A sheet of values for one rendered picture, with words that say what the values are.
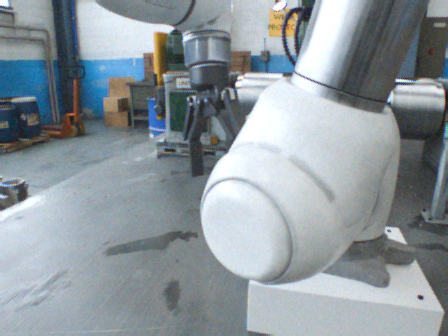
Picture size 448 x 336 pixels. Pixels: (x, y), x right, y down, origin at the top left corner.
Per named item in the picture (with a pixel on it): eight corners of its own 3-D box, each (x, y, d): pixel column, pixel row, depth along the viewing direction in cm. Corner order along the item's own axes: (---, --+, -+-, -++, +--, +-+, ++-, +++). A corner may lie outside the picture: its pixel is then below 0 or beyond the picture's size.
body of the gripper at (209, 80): (237, 64, 62) (240, 114, 63) (212, 72, 69) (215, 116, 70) (203, 62, 58) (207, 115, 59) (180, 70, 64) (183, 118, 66)
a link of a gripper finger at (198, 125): (201, 101, 63) (197, 97, 64) (184, 145, 70) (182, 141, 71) (218, 101, 65) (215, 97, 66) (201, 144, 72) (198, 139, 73)
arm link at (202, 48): (213, 45, 69) (214, 73, 69) (174, 41, 64) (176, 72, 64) (240, 34, 61) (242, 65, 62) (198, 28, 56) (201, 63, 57)
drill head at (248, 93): (220, 122, 169) (220, 71, 161) (293, 126, 159) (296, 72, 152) (203, 131, 146) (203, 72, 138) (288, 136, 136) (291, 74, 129)
